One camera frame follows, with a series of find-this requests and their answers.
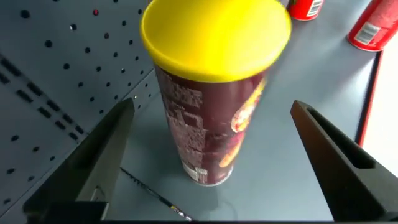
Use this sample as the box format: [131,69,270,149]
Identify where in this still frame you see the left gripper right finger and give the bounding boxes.
[290,100,398,222]

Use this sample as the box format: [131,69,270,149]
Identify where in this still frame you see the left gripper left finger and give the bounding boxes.
[22,97,136,222]

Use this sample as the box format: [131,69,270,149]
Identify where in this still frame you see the maroon chip can yellow lid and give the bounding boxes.
[139,0,292,187]

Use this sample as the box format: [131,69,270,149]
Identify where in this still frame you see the red chip can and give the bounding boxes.
[286,0,325,22]
[347,0,398,52]

